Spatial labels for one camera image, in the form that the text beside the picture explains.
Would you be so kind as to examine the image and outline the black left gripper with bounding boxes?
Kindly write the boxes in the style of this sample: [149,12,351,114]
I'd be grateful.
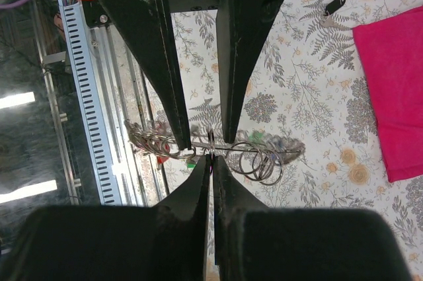
[98,0,284,149]

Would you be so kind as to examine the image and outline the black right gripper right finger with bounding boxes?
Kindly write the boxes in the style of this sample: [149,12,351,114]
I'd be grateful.
[212,156,412,280]

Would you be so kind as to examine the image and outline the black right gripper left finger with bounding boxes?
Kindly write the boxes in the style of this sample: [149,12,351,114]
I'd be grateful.
[1,155,212,280]

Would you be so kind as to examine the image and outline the grey disc with key rings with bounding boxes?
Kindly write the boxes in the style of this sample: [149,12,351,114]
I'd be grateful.
[124,120,305,186]

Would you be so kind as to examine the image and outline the black tag key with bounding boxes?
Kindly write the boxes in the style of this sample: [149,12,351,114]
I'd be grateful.
[319,0,350,30]

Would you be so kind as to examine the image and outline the red folded cloth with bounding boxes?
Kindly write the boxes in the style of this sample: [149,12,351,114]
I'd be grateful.
[353,7,422,182]

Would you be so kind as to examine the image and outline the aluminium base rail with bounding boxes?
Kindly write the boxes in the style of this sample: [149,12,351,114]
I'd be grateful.
[89,24,169,207]

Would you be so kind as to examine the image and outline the white slotted cable duct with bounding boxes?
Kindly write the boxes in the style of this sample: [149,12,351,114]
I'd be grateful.
[58,0,128,206]

